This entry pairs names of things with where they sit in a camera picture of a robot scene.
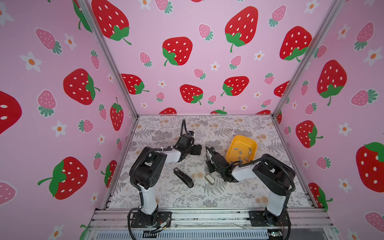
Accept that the yellow plastic tray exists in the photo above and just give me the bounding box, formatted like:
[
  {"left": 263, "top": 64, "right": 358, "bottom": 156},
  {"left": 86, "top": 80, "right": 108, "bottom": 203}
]
[{"left": 226, "top": 135, "right": 258, "bottom": 164}]

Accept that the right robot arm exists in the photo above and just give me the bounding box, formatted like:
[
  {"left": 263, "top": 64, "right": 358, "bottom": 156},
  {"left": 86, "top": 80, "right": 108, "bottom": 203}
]
[{"left": 206, "top": 147, "right": 296, "bottom": 227}]

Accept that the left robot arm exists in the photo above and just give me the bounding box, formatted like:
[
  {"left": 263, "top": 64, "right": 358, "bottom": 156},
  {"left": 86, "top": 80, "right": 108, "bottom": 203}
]
[{"left": 129, "top": 120, "right": 202, "bottom": 226}]

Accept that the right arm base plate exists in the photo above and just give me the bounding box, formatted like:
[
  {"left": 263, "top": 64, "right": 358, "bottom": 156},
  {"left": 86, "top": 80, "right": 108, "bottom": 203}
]
[{"left": 247, "top": 210, "right": 291, "bottom": 227}]

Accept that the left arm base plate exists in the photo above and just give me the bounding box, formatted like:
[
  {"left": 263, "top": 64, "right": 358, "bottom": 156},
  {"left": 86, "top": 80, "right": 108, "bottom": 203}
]
[{"left": 130, "top": 211, "right": 172, "bottom": 228}]

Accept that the aluminium front rail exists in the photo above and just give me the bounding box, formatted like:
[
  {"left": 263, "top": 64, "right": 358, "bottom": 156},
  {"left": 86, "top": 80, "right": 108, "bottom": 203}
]
[{"left": 85, "top": 208, "right": 340, "bottom": 240}]

